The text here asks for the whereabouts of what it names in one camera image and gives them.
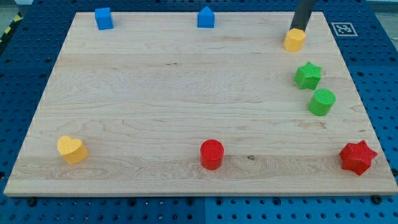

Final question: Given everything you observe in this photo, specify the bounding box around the blue house-shaped block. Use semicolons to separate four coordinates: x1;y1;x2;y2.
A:
197;6;215;28

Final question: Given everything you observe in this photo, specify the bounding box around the white fiducial marker tag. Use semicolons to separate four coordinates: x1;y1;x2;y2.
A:
331;22;358;37

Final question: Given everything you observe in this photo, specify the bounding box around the blue cube block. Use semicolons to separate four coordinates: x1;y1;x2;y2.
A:
95;7;114;30

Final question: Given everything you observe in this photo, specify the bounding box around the yellow black hazard tape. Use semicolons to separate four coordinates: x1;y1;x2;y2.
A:
1;11;24;44

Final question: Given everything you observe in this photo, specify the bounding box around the green star block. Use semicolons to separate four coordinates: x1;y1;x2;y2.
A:
294;62;322;90

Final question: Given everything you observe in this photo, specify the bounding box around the green cylinder block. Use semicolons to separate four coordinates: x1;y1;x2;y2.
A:
308;88;336;116

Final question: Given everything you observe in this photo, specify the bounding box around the light wooden board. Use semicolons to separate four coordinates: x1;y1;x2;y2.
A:
4;12;397;197

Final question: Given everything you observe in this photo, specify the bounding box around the yellow heart block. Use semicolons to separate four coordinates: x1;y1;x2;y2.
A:
57;136;88;165

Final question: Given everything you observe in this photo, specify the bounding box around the red cylinder block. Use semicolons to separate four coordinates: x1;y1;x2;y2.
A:
200;139;224;170

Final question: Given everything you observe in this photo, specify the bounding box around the red star block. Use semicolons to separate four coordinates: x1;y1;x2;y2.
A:
339;140;378;175

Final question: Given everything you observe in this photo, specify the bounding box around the black cylindrical robot arm tip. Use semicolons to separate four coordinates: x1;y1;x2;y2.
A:
289;0;316;32

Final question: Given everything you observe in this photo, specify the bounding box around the yellow hexagon block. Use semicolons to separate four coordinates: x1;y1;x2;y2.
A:
284;28;306;52

